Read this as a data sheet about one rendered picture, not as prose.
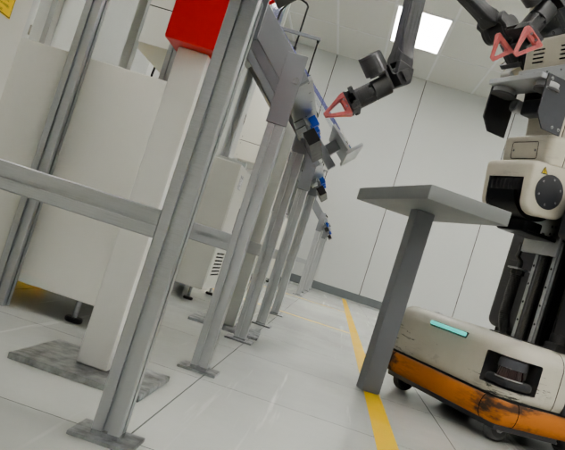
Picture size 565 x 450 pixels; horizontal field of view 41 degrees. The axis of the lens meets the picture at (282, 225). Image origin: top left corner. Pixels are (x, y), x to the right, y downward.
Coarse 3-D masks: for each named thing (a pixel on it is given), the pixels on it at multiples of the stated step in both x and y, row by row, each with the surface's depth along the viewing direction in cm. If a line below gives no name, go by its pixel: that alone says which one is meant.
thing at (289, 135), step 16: (288, 128) 274; (288, 144) 274; (272, 176) 273; (272, 192) 273; (256, 224) 273; (256, 240) 273; (256, 256) 276; (240, 272) 272; (240, 288) 272; (240, 304) 272; (192, 320) 262; (256, 336) 267
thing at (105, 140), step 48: (48, 48) 184; (48, 96) 184; (96, 96) 183; (144, 96) 182; (0, 144) 184; (96, 144) 182; (144, 144) 181; (0, 192) 183; (0, 240) 182; (48, 240) 182; (96, 240) 181; (48, 288) 181; (96, 288) 180
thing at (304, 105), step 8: (312, 80) 182; (304, 88) 186; (312, 88) 190; (296, 96) 190; (304, 96) 194; (312, 96) 198; (296, 104) 198; (304, 104) 202; (312, 104) 207; (296, 112) 207; (304, 112) 212; (312, 112) 217; (296, 120) 216; (296, 128) 226; (304, 128) 232
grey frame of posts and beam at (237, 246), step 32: (96, 0) 180; (96, 32) 182; (64, 96) 179; (64, 128) 181; (256, 160) 175; (256, 192) 175; (288, 192) 249; (32, 224) 180; (0, 288) 179; (224, 288) 175; (256, 288) 248; (224, 320) 177
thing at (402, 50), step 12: (408, 0) 227; (420, 0) 227; (408, 12) 225; (420, 12) 227; (408, 24) 223; (396, 36) 224; (408, 36) 222; (396, 48) 222; (408, 48) 222; (396, 60) 219; (408, 60) 220; (396, 72) 217
